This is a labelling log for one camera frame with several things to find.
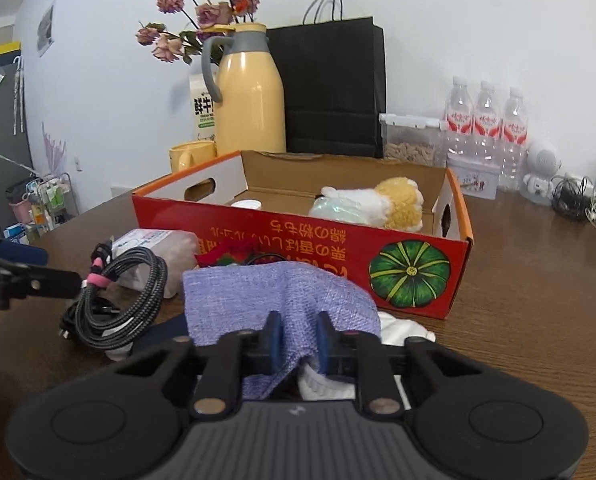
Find white cloth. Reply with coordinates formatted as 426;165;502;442
297;310;437;412

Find purple wall sticker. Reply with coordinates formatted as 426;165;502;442
41;119;68;172

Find purple woven cloth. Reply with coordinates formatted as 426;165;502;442
182;262;383;402

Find black braided cable coil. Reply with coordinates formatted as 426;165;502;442
60;242;169;351

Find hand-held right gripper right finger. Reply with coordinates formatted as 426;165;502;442
316;311;484;419

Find tangle of cables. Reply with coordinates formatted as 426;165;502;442
550;172;596;232

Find blue white small box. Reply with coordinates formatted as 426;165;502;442
3;223;29;246

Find pink bin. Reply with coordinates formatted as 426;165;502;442
8;199;34;224

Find white rolling cart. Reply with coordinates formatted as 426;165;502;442
22;172;79;237

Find clear container of nuts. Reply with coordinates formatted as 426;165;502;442
379;112;447;166

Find grey refrigerator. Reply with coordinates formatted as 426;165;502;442
0;59;35;242

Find clear plastic packet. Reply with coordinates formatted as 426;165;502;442
110;228;199;301

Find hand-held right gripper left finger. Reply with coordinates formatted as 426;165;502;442
109;311;284;419

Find red cardboard box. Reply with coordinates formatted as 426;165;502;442
131;149;474;321

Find yellow mug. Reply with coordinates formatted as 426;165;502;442
168;140;218;175

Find navy blue pouch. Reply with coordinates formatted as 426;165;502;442
132;314;195;357

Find yellow thermos jug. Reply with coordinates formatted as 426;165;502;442
201;23;287;156

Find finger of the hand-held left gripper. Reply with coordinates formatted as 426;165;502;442
0;234;49;267
0;259;82;311

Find yellow white plush toy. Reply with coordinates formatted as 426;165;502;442
307;176;424;234

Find black paper bag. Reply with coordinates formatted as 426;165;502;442
266;0;387;160

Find white robot figure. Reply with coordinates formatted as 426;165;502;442
521;140;564;206

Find white milk carton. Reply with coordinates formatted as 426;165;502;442
187;72;219;144

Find white printed tin box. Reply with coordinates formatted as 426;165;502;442
446;152;502;200

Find dried pink flower bouquet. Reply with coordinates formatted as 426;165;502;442
136;0;262;65

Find red label water bottle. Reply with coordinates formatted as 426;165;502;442
498;86;530;192
472;80;502;161
444;75;475;157

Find red artificial flower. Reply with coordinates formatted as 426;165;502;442
195;238;280;268

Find wall picture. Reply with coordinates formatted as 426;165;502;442
36;2;57;57

